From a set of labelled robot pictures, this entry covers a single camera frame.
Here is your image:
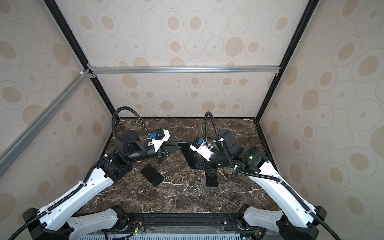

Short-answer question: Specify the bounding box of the black frame post right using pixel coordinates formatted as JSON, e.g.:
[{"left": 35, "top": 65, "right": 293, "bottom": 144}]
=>
[{"left": 256, "top": 0, "right": 319, "bottom": 123}]

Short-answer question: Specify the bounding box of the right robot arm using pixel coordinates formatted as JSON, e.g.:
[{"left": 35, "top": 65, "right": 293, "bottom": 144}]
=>
[{"left": 180, "top": 130, "right": 340, "bottom": 240}]

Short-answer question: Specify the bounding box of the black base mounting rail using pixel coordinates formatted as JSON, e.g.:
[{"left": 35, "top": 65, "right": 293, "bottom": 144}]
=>
[{"left": 53, "top": 212, "right": 313, "bottom": 240}]

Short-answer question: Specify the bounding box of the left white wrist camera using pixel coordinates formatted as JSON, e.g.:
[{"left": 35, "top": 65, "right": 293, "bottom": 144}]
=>
[{"left": 147, "top": 129, "right": 170, "bottom": 152}]

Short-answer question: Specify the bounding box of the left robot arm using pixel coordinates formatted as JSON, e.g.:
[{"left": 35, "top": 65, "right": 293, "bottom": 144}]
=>
[{"left": 10, "top": 130, "right": 181, "bottom": 240}]

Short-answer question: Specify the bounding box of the black frame post left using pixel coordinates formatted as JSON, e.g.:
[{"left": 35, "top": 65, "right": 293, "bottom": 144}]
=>
[{"left": 43, "top": 0, "right": 115, "bottom": 114}]

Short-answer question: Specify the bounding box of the diagonal aluminium rail left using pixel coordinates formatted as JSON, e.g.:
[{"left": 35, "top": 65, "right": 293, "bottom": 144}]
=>
[{"left": 1, "top": 70, "right": 90, "bottom": 175}]

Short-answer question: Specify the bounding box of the black phone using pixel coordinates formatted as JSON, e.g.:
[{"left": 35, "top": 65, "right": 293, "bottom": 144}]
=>
[
  {"left": 141, "top": 165, "right": 165, "bottom": 187},
  {"left": 179, "top": 142, "right": 197, "bottom": 163}
]

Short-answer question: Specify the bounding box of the left black corrugated cable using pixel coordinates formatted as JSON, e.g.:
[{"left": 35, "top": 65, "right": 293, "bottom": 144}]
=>
[{"left": 7, "top": 106, "right": 151, "bottom": 240}]

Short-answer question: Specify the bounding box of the black corrugated cable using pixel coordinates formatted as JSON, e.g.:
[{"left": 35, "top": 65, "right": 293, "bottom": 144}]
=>
[
  {"left": 203, "top": 111, "right": 341, "bottom": 240},
  {"left": 7, "top": 106, "right": 151, "bottom": 240}
]

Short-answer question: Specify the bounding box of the horizontal aluminium rail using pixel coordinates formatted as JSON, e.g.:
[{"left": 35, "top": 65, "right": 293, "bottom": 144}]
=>
[{"left": 91, "top": 66, "right": 280, "bottom": 74}]

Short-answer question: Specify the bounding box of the right black corrugated cable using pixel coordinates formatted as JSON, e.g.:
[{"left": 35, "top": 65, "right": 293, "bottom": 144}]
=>
[{"left": 203, "top": 111, "right": 341, "bottom": 240}]

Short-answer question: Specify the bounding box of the black frame post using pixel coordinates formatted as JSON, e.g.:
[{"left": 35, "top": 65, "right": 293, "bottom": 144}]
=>
[
  {"left": 256, "top": 0, "right": 319, "bottom": 123},
  {"left": 43, "top": 0, "right": 115, "bottom": 114}
]

